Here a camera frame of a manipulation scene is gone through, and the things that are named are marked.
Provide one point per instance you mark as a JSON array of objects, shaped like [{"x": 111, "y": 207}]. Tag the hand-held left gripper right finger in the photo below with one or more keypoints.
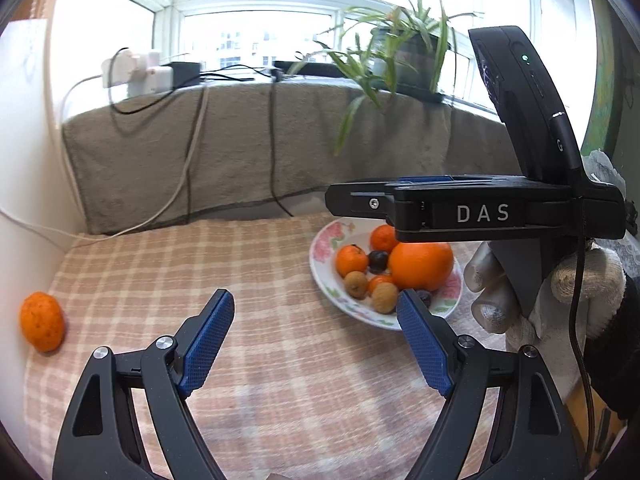
[{"x": 422, "y": 350}]

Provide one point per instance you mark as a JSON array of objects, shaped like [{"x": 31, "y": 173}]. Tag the white plug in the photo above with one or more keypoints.
[{"x": 116, "y": 67}]

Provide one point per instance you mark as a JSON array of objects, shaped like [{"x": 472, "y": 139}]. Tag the black power adapter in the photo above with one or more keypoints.
[{"x": 185, "y": 75}]

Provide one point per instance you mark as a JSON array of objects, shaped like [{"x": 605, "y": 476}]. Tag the brown lychee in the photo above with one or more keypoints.
[
  {"x": 384, "y": 297},
  {"x": 356, "y": 285}
]

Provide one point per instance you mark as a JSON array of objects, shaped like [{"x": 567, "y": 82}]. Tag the white window frame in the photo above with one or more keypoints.
[{"x": 172, "y": 10}]

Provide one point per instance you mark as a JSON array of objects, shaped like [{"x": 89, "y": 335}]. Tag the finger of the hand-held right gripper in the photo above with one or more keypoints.
[
  {"x": 425, "y": 178},
  {"x": 355, "y": 202}
]

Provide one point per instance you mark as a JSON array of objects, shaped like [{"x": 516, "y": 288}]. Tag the floral white plate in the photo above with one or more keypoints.
[{"x": 325, "y": 245}]

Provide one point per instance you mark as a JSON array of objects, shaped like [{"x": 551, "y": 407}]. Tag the large orange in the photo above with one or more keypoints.
[{"x": 420, "y": 265}]

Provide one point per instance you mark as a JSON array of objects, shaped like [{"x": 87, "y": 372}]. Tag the person's right hand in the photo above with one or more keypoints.
[{"x": 580, "y": 285}]

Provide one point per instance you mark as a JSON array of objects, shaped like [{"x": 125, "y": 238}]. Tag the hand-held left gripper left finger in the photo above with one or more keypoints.
[{"x": 207, "y": 345}]

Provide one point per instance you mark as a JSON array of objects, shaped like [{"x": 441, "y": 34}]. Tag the white cabinet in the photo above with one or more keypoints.
[{"x": 25, "y": 160}]

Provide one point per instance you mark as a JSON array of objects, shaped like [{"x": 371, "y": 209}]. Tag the grey blanket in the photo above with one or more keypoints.
[{"x": 225, "y": 150}]

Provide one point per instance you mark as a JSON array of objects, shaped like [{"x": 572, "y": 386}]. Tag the green spider plant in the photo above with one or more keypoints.
[{"x": 380, "y": 57}]

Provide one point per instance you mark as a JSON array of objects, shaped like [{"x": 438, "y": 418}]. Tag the dark plum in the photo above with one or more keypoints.
[{"x": 378, "y": 259}]

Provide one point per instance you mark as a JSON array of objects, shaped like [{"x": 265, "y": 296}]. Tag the rough-skinned tangerine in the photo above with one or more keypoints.
[{"x": 42, "y": 322}]

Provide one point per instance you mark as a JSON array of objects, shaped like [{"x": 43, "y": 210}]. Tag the dark plant pot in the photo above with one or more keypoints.
[{"x": 420, "y": 65}]

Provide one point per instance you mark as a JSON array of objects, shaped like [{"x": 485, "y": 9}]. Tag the white charger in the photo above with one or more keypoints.
[{"x": 152, "y": 72}]

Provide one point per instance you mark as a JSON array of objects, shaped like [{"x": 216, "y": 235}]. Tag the black plant tray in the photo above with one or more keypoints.
[{"x": 415, "y": 94}]

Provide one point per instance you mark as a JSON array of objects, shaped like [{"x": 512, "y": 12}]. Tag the small tangerine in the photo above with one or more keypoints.
[{"x": 380, "y": 282}]

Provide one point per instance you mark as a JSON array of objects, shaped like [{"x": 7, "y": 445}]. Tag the green wall hanging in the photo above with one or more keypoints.
[{"x": 602, "y": 85}]

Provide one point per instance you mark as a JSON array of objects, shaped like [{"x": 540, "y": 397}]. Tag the plaid tablecloth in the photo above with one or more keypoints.
[{"x": 280, "y": 360}]

